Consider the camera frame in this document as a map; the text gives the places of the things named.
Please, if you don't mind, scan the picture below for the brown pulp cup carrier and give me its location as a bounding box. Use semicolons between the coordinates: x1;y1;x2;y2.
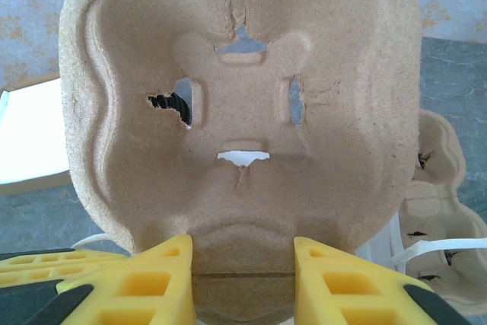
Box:
399;110;487;303
59;0;423;325

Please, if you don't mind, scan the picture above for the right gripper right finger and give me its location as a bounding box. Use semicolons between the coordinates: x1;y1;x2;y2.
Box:
292;236;473;325

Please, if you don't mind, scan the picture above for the black plastic lid stack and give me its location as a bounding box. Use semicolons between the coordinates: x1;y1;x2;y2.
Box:
148;91;193;128

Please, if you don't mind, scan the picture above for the printed paper gift bag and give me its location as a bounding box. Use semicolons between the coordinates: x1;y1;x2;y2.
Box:
72;214;487;276

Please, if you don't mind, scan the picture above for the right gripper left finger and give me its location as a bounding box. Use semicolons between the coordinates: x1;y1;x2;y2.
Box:
11;234;197;325

